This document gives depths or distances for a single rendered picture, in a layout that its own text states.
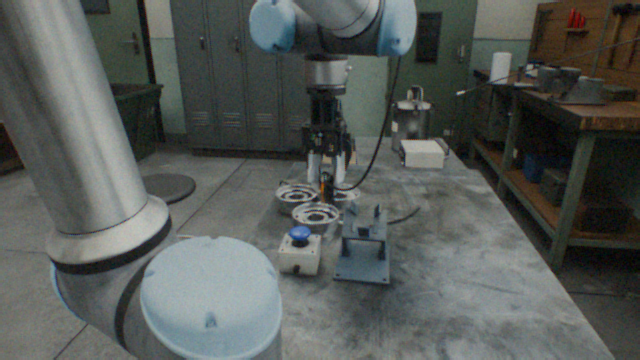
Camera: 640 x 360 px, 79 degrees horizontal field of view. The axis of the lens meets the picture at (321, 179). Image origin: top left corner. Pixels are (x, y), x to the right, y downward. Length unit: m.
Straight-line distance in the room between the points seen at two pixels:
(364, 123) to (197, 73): 1.71
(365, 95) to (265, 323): 3.79
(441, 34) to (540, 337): 3.23
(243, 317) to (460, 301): 0.46
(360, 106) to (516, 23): 1.61
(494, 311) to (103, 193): 0.58
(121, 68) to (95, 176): 4.46
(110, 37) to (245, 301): 4.59
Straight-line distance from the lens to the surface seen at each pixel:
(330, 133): 0.67
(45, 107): 0.37
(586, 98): 2.39
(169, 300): 0.34
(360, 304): 0.68
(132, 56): 4.74
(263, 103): 3.72
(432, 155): 1.62
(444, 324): 0.66
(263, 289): 0.35
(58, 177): 0.39
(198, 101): 3.94
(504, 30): 4.20
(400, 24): 0.50
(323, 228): 0.83
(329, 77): 0.66
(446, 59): 3.74
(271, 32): 0.56
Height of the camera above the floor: 1.23
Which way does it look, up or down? 22 degrees down
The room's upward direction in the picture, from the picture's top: straight up
